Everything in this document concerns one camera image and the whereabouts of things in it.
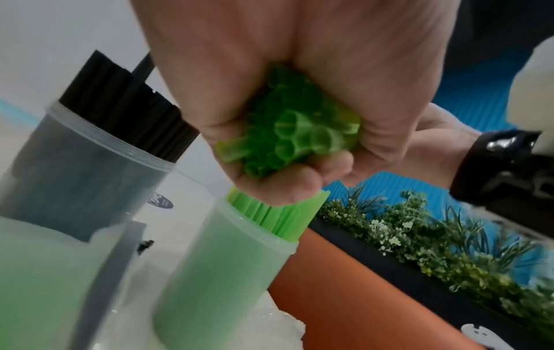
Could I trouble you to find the person's right hand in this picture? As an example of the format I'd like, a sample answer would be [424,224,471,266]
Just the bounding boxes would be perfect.
[341,102,482,191]

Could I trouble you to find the person's left hand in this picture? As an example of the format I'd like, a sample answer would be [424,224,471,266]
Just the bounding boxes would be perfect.
[129,0,461,208]

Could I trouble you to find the bundle of green straws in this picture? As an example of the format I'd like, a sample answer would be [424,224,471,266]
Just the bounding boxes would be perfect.
[215,63,362,180]

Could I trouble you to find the blue ribbed mat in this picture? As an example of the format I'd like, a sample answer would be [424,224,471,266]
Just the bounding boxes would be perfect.
[322,47,554,284]

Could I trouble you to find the green artificial plants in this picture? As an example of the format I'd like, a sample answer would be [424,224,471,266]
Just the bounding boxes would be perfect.
[318,185,554,343]

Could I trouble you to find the black straws cluster in tube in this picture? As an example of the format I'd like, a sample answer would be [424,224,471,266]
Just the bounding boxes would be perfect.
[6,49,201,240]

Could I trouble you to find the black planter box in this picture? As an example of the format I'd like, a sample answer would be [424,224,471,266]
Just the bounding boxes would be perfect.
[309,217,554,350]

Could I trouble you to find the green straws cluster in tube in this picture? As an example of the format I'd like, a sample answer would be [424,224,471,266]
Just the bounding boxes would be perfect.
[158,186,332,349]

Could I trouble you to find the black round label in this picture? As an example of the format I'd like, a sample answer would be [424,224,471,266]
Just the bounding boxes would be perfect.
[146,194,175,210]

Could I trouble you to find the orange panel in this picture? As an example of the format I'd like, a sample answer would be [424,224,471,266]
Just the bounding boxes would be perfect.
[267,227,486,350]

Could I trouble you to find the white sticker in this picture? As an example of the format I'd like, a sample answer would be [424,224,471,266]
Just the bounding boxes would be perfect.
[460,322,506,350]

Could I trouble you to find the clear tube with black contents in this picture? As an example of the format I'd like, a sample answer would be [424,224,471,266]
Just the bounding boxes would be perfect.
[0,100,179,244]

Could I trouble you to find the clear tube with green contents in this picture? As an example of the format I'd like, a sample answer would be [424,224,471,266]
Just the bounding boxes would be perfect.
[152,194,300,350]

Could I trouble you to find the clear plastic wrap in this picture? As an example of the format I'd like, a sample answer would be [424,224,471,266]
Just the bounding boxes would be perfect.
[242,293,309,350]

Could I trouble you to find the translucent plastic container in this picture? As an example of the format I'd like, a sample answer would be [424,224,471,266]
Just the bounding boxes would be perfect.
[0,217,148,350]

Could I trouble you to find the black wrist strap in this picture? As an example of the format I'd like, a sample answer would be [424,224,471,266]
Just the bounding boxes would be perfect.
[449,129,554,216]

